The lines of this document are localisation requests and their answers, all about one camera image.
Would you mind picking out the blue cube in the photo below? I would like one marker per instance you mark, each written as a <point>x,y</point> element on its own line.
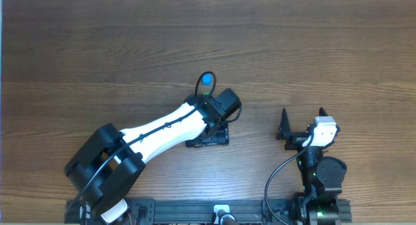
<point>206,79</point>

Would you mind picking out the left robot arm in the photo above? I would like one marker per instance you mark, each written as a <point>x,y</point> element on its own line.
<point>169,138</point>

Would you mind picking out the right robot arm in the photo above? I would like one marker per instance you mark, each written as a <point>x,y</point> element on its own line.
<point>330,174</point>

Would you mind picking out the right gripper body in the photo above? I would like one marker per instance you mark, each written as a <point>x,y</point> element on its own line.
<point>295,141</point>

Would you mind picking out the mounting rail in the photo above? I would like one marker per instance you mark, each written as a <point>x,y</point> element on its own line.
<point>195,212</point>

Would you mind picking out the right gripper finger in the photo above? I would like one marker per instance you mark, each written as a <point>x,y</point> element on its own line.
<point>323,112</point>
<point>284,129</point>

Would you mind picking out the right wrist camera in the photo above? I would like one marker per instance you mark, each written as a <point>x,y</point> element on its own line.
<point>323,130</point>

